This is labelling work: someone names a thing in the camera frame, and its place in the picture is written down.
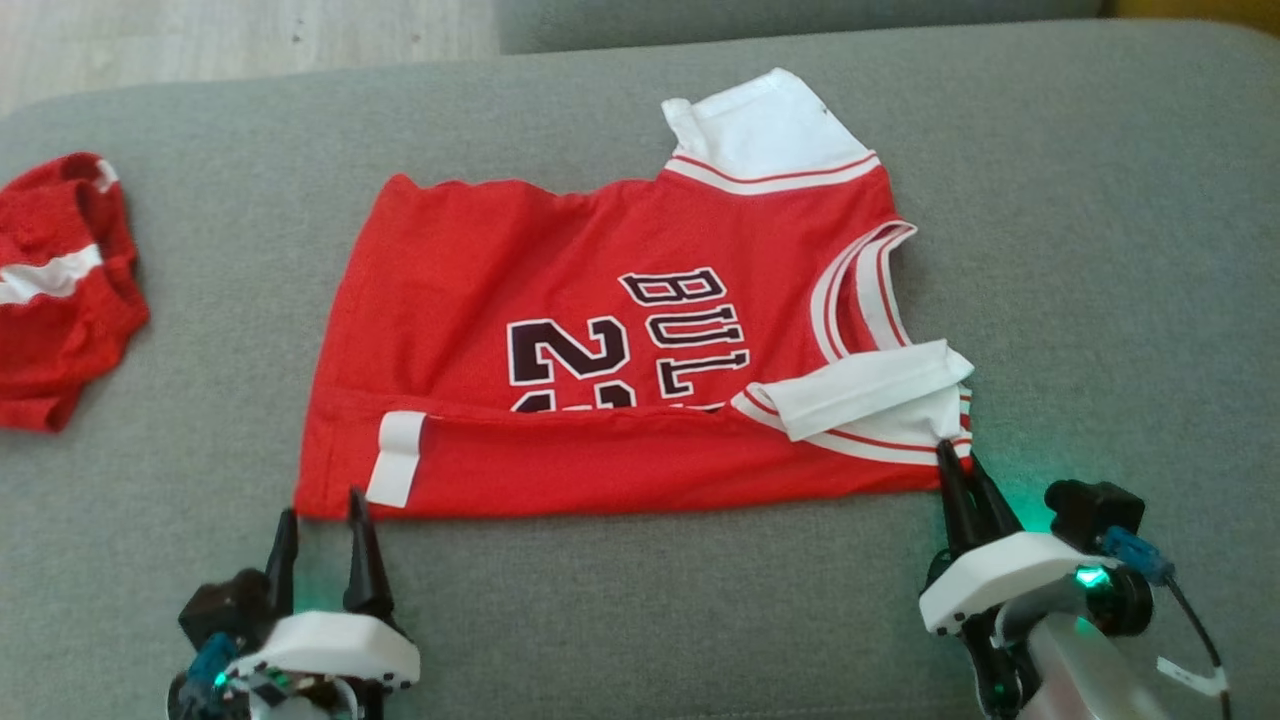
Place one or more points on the grey sofa cushion with seam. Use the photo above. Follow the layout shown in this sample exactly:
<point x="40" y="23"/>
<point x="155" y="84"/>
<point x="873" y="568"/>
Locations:
<point x="800" y="20"/>

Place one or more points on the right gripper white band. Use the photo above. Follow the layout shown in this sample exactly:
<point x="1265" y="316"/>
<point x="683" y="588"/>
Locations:
<point x="1000" y="580"/>

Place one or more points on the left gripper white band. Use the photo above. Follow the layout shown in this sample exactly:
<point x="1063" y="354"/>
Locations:
<point x="330" y="650"/>

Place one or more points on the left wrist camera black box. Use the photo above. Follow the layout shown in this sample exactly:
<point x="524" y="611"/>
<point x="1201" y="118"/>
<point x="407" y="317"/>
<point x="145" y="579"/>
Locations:
<point x="225" y="605"/>

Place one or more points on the red shorts with white stripe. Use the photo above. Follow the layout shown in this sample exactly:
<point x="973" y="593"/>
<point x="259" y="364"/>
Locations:
<point x="60" y="330"/>

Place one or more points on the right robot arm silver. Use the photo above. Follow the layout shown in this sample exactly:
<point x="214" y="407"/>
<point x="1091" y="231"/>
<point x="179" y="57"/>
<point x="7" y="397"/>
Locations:
<point x="1090" y="670"/>

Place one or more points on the large grey sofa seat cushion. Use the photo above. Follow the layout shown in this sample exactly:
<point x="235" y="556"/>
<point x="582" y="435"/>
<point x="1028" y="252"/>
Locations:
<point x="700" y="600"/>

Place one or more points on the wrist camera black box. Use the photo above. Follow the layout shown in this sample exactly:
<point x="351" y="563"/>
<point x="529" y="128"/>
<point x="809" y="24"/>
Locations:
<point x="225" y="605"/>
<point x="1095" y="510"/>

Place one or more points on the red basketball jersey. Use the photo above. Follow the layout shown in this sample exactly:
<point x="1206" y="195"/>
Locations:
<point x="480" y="300"/>

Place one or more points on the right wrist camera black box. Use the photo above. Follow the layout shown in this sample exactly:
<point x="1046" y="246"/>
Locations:
<point x="1095" y="510"/>

